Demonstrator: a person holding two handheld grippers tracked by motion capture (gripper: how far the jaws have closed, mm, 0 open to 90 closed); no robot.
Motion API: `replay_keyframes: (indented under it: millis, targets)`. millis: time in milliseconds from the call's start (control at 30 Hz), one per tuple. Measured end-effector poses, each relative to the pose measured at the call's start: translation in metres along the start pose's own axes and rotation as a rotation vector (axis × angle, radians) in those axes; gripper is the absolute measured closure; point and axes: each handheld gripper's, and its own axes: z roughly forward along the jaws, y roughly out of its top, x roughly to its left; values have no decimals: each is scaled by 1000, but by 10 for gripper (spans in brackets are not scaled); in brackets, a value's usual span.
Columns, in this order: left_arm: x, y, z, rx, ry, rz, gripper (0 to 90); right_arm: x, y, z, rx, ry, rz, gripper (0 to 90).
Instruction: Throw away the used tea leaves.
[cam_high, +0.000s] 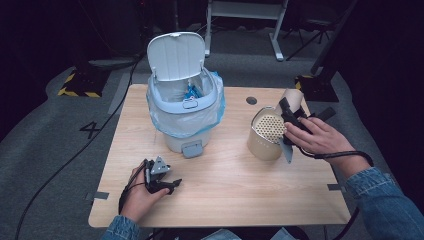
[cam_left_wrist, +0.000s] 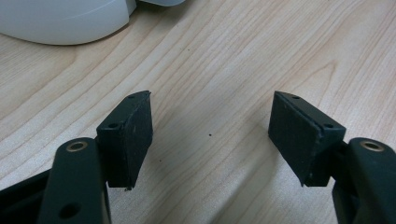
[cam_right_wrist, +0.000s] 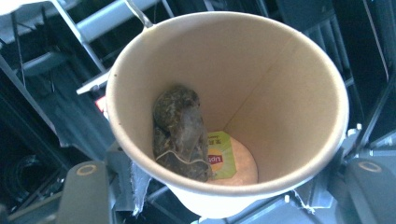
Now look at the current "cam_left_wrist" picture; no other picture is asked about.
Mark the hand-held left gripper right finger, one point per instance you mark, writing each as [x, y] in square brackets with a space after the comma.
[299, 137]

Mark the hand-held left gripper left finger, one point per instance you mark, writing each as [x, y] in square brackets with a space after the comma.
[127, 140]

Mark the white pedal trash bin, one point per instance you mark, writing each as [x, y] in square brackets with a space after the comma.
[62, 21]

